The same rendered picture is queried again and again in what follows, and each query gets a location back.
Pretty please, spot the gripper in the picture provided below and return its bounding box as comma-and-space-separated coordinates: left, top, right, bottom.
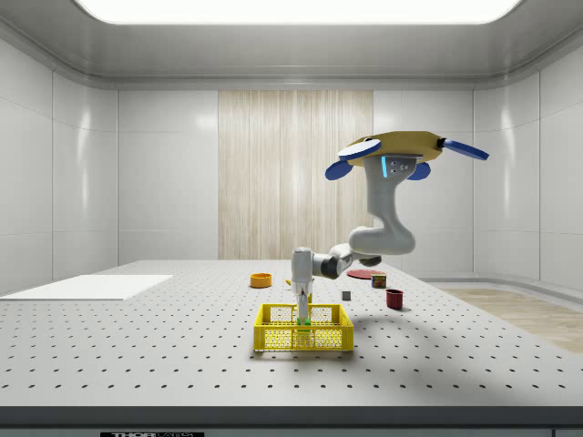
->
292, 282, 314, 323

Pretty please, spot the yellow basket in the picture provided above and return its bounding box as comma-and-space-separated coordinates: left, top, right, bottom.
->
252, 301, 356, 353

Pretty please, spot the drone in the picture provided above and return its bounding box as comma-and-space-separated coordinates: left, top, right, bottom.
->
324, 129, 491, 182

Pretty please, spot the white board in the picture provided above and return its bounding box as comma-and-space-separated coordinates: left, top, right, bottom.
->
0, 273, 175, 301

